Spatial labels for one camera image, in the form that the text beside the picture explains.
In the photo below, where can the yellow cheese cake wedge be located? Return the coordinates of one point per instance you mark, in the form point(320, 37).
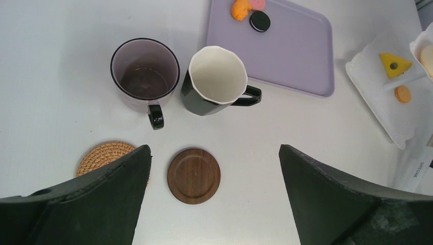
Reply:
point(394, 66)

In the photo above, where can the aluminium frame post right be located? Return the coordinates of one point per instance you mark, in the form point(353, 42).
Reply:
point(422, 3)

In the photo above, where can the black mug white inside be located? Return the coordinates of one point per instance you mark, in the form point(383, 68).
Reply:
point(215, 79)

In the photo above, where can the round waffle biscuit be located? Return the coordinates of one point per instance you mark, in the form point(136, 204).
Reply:
point(403, 94)

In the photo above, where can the dark wooden round coaster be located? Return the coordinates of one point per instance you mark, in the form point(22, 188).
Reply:
point(193, 176)

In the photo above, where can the pink macaron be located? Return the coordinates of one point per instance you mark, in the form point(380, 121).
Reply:
point(257, 5)

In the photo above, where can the woven rattan coaster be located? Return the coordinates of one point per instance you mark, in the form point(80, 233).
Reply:
point(101, 155)

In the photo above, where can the steel white serving tongs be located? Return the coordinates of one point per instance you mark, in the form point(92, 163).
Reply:
point(415, 169)

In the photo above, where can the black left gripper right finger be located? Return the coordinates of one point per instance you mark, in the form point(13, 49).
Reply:
point(333, 207)

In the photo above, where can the purple mug black handle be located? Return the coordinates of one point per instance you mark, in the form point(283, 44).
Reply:
point(146, 73)

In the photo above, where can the black sandwich cookie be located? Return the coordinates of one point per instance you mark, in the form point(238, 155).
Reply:
point(259, 21)

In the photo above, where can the lavender serving tray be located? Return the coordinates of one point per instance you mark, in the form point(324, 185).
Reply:
point(295, 52)

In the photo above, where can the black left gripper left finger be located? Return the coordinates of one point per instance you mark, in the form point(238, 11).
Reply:
point(99, 207)

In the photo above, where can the orange star cookie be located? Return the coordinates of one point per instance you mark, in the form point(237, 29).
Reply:
point(239, 9)

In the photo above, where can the white three tier stand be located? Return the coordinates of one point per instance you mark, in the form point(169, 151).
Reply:
point(367, 74)

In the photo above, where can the white chocolate drizzled donut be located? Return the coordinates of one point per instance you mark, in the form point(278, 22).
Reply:
point(426, 59)

